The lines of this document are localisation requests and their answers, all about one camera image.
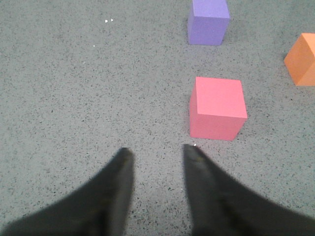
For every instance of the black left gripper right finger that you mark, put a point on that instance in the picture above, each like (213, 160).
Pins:
(221, 206)

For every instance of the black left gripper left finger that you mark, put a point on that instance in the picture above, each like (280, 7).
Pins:
(98, 208)

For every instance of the orange foam cube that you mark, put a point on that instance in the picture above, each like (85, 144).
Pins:
(300, 60)

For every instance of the red foam cube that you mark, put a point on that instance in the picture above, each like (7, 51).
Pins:
(217, 109)

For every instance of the purple foam cube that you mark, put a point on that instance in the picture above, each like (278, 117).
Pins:
(208, 21)

